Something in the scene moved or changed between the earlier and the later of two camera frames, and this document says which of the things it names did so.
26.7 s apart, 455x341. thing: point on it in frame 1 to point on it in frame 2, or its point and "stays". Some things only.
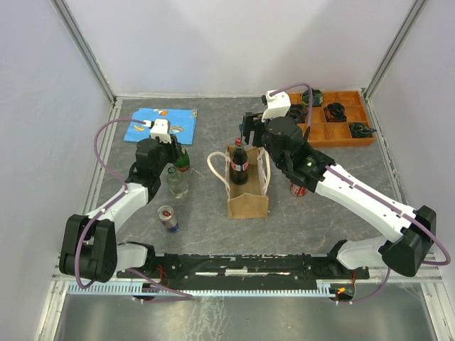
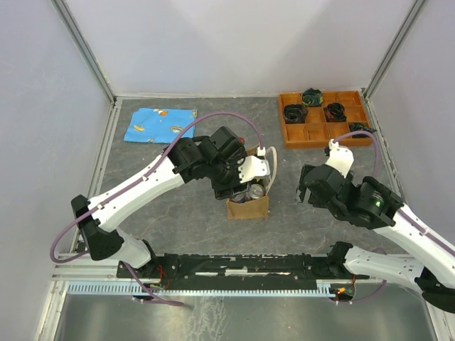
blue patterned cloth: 182,123 stays
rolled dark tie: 335,112 stays
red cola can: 298,190 to 257,191
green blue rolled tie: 317,98 stays
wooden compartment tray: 330,121 stays
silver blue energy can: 166,214 to 240,197
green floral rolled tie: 357,130 stays
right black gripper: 250,124 to 301,186
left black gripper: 175,148 to 222,191
